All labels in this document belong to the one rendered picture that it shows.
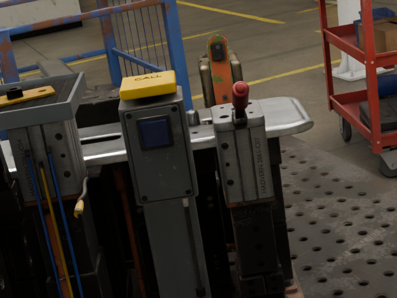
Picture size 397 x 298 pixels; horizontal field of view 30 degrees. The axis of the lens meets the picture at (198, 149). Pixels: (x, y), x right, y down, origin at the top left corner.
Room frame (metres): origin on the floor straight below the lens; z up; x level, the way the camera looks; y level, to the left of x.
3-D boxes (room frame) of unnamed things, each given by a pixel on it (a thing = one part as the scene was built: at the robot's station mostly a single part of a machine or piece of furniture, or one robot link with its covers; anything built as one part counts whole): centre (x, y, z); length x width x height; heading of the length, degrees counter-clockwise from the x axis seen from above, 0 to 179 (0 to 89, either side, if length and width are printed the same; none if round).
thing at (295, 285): (1.11, -0.10, 0.84); 0.18 x 0.06 x 0.29; 0
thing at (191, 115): (1.11, 0.00, 1.00); 0.02 x 0.02 x 0.04
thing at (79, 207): (0.88, 0.16, 1.00); 0.12 x 0.01 x 0.01; 0
